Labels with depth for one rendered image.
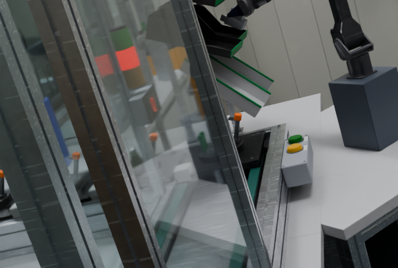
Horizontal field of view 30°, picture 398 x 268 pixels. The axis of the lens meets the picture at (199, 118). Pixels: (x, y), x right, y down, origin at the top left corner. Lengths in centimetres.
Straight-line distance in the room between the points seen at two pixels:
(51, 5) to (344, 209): 129
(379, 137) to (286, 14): 336
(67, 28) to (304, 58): 481
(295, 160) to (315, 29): 335
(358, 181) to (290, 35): 355
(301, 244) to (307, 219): 12
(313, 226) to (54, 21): 122
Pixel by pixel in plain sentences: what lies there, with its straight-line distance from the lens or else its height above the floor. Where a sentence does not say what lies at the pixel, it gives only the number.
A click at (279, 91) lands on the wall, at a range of 579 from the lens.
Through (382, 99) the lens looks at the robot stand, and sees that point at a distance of 212.
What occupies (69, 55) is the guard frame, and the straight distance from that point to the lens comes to 66.
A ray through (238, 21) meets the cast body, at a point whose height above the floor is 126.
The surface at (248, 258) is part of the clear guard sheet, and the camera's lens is 120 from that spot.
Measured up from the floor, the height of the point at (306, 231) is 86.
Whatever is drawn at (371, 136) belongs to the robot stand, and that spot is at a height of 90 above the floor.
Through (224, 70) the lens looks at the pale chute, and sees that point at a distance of 239.
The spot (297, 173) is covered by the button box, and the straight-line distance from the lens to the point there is 191.
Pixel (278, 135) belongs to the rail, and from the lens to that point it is 218.
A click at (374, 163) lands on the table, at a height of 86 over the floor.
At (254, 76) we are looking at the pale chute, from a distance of 253.
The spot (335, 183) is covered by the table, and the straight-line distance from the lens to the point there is 199.
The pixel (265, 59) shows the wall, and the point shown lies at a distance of 578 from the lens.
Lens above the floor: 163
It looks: 15 degrees down
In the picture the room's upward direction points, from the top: 17 degrees counter-clockwise
